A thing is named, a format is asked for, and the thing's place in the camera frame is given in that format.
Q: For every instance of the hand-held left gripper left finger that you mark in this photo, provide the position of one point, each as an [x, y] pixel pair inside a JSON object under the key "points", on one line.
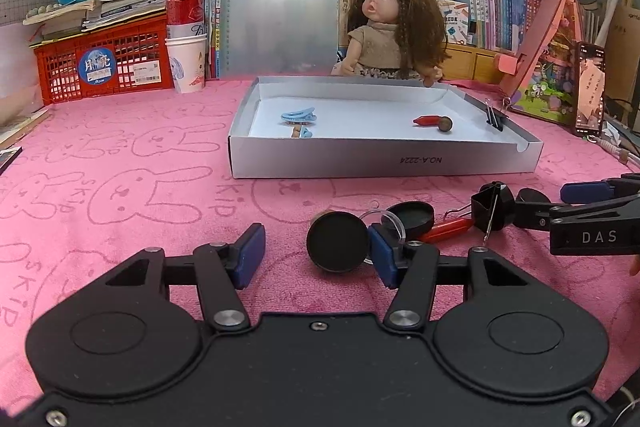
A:
{"points": [[249, 257]]}

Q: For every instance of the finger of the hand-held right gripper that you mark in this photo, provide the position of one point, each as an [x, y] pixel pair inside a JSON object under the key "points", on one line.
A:
{"points": [[537, 217], [585, 192]]}

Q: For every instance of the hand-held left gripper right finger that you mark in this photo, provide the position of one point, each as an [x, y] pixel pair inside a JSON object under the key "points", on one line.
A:
{"points": [[382, 257]]}

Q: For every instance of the clear plastic half ball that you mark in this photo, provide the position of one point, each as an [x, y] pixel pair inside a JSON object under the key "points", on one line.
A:
{"points": [[387, 219]]}

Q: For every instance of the wide black round lid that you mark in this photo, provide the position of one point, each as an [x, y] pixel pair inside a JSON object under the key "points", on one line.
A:
{"points": [[337, 242]]}

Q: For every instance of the large black binder clip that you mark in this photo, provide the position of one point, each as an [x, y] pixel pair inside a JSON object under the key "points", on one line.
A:
{"points": [[482, 207]]}

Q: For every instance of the red plastic cone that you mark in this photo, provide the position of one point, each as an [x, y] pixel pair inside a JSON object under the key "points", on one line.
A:
{"points": [[426, 121], [445, 229]]}

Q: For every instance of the brown walnut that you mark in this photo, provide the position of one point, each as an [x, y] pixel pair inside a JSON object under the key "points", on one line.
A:
{"points": [[445, 124], [326, 212]]}

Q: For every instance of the silver cardboard box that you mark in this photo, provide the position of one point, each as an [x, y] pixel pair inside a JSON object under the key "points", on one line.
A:
{"points": [[380, 157]]}

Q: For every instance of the blue toothed hair clip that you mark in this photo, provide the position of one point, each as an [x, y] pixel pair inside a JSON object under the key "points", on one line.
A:
{"points": [[302, 132]]}

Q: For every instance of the blue oval hair clip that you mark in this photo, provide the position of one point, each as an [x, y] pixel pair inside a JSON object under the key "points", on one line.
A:
{"points": [[299, 115]]}

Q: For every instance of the small black binder clip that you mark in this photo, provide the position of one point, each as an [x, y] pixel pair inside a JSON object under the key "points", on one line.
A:
{"points": [[495, 117]]}

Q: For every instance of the pink rabbit-print towel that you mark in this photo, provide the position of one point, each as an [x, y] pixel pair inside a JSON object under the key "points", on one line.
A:
{"points": [[125, 217]]}

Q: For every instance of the pink toy house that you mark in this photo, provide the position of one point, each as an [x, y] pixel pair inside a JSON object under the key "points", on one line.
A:
{"points": [[545, 67]]}

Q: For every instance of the wooden drawer box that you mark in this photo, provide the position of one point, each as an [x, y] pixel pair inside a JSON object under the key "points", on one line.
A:
{"points": [[475, 64]]}

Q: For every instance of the white pipe stand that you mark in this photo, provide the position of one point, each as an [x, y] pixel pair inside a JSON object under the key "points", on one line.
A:
{"points": [[612, 2]]}

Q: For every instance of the white paper cup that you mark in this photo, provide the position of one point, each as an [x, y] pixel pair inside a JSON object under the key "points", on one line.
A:
{"points": [[186, 64]]}

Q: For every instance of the doll with brown hair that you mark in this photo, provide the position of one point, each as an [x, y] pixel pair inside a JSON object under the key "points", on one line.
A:
{"points": [[385, 37]]}

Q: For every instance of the translucent clipboard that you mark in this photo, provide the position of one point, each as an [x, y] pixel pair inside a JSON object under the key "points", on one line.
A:
{"points": [[280, 7]]}

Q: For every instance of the red drink can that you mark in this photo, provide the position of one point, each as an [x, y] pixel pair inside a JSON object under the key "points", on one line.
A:
{"points": [[185, 12]]}

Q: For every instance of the row of blue upright books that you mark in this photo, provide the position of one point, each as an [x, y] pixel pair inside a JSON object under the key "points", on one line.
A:
{"points": [[202, 7]]}

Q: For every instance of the large red plastic basket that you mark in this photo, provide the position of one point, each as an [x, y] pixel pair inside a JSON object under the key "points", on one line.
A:
{"points": [[60, 72]]}

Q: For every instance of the wooden board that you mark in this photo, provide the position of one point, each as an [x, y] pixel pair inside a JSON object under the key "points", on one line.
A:
{"points": [[20, 124]]}

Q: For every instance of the grey cutting mat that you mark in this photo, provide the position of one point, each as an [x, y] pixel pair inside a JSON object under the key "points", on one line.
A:
{"points": [[25, 7]]}

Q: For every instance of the dark wooden picture frame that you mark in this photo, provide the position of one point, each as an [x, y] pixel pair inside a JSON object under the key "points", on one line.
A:
{"points": [[589, 92]]}

